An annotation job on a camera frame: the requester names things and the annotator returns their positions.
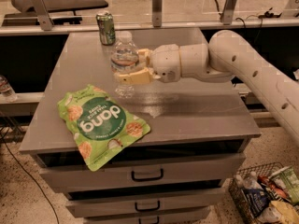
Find blue snack bag in basket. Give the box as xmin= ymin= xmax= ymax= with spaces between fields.
xmin=243 ymin=189 xmax=270 ymax=217

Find yellow snack bag in basket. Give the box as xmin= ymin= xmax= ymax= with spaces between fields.
xmin=257 ymin=201 xmax=299 ymax=224

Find green snack bag in basket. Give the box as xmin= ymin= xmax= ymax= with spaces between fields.
xmin=270 ymin=166 xmax=299 ymax=205

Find black cables in background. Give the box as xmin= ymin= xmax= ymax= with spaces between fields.
xmin=210 ymin=0 xmax=283 ymax=28

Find green rice chip bag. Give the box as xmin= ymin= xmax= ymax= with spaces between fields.
xmin=57 ymin=85 xmax=150 ymax=172

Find metal bracket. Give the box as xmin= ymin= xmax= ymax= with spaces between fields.
xmin=152 ymin=0 xmax=163 ymax=27
xmin=31 ymin=0 xmax=53 ymax=31
xmin=221 ymin=0 xmax=237 ymax=25

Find grey drawer cabinet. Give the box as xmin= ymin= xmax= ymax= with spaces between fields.
xmin=18 ymin=27 xmax=262 ymax=224

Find bottom grey drawer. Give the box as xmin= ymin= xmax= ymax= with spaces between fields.
xmin=83 ymin=206 xmax=210 ymax=224

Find clear plastic water bottle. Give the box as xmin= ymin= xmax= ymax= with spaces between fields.
xmin=110 ymin=31 xmax=139 ymax=98

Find small bottle in basket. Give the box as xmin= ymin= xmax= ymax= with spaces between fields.
xmin=243 ymin=171 xmax=262 ymax=189

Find middle grey drawer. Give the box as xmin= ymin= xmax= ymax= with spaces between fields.
xmin=66 ymin=188 xmax=225 ymax=218

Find water bottle at left edge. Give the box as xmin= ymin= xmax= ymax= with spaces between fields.
xmin=0 ymin=75 xmax=17 ymax=102

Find left metal bracket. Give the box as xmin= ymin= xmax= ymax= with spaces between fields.
xmin=31 ymin=0 xmax=53 ymax=31

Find middle metal bracket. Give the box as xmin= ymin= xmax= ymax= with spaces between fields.
xmin=152 ymin=0 xmax=163 ymax=27

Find top grey drawer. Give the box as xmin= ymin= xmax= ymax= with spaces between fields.
xmin=40 ymin=153 xmax=245 ymax=193

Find red snack bag in basket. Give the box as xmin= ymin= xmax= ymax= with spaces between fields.
xmin=258 ymin=175 xmax=288 ymax=201

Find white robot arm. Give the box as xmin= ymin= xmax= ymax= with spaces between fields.
xmin=115 ymin=30 xmax=299 ymax=142

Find grey drawer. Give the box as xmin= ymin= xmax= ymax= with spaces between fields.
xmin=66 ymin=188 xmax=225 ymax=218
xmin=83 ymin=206 xmax=210 ymax=224
xmin=40 ymin=153 xmax=245 ymax=193

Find black floor cable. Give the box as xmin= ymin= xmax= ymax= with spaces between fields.
xmin=0 ymin=131 xmax=61 ymax=224

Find green soda can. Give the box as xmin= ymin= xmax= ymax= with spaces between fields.
xmin=96 ymin=11 xmax=116 ymax=46

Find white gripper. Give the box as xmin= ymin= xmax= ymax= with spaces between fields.
xmin=114 ymin=44 xmax=181 ymax=85

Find right metal bracket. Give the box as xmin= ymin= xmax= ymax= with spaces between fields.
xmin=221 ymin=0 xmax=237 ymax=25

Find wire mesh basket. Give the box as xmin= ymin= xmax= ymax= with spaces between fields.
xmin=229 ymin=162 xmax=299 ymax=224

